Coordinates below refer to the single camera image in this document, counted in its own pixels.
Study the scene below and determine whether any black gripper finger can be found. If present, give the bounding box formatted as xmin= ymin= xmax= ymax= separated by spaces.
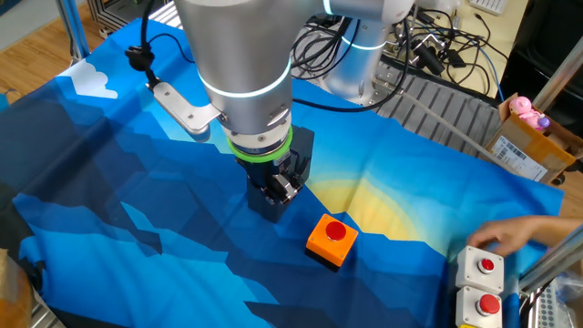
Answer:
xmin=278 ymin=157 xmax=305 ymax=202
xmin=260 ymin=179 xmax=287 ymax=207

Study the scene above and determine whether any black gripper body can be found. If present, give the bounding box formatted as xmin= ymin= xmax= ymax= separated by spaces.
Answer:
xmin=234 ymin=149 xmax=303 ymax=191

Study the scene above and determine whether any person's forearm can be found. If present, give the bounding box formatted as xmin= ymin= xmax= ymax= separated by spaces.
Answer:
xmin=527 ymin=215 xmax=583 ymax=248

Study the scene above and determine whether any orange box red push button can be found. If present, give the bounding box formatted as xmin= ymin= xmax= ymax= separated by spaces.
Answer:
xmin=304 ymin=212 xmax=360 ymax=273

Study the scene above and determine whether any white box red push button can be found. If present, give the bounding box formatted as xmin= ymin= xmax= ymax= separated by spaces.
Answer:
xmin=454 ymin=285 xmax=504 ymax=328
xmin=454 ymin=244 xmax=506 ymax=295

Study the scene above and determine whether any person's bare hand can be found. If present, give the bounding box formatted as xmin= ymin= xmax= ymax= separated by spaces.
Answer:
xmin=465 ymin=217 xmax=539 ymax=258

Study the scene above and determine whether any dark grey printed block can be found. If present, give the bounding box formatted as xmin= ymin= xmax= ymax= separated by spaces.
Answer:
xmin=245 ymin=125 xmax=316 ymax=224

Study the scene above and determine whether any blue mountain print cloth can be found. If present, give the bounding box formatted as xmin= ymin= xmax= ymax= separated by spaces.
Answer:
xmin=0 ymin=17 xmax=566 ymax=328

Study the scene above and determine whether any grey long tube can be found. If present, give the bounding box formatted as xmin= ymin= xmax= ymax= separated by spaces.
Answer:
xmin=372 ymin=77 xmax=512 ymax=170

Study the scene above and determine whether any cardboard box with label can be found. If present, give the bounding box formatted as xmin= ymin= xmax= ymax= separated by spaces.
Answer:
xmin=484 ymin=92 xmax=583 ymax=184

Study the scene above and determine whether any pink plastic toy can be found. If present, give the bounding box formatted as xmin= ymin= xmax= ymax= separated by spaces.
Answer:
xmin=508 ymin=95 xmax=551 ymax=132

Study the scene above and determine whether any white keyboard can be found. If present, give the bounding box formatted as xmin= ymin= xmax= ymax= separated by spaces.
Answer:
xmin=468 ymin=0 xmax=509 ymax=17

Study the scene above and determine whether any white perforated tray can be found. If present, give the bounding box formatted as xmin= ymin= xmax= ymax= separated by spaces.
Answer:
xmin=531 ymin=281 xmax=562 ymax=328

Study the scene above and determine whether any clear plastic bag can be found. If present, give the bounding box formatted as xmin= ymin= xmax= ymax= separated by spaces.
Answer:
xmin=554 ymin=269 xmax=583 ymax=328

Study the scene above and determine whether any green flange ring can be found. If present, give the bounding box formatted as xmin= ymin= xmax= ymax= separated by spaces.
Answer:
xmin=226 ymin=125 xmax=294 ymax=165

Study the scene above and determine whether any silver camera mount bracket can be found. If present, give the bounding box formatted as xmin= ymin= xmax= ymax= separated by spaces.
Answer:
xmin=145 ymin=80 xmax=225 ymax=143

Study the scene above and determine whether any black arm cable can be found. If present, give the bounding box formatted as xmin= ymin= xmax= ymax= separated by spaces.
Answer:
xmin=291 ymin=17 xmax=414 ymax=114

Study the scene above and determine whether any black cable tangle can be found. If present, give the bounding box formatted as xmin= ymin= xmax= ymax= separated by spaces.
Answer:
xmin=290 ymin=15 xmax=354 ymax=82

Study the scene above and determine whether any grey ribbed base plate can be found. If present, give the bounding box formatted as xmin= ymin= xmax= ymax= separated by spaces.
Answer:
xmin=363 ymin=57 xmax=503 ymax=159

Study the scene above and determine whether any black camera cable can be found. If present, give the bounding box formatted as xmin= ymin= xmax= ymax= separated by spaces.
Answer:
xmin=124 ymin=0 xmax=198 ymax=88

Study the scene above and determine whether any blue cable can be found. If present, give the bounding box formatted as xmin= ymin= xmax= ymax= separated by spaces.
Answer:
xmin=476 ymin=44 xmax=506 ymax=103

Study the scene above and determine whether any blue metal post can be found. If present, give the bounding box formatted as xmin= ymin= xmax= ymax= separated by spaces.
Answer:
xmin=55 ymin=0 xmax=91 ymax=64

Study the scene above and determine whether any aluminium frame post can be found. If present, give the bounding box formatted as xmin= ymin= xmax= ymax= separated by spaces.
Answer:
xmin=531 ymin=35 xmax=583 ymax=113
xmin=517 ymin=234 xmax=583 ymax=296

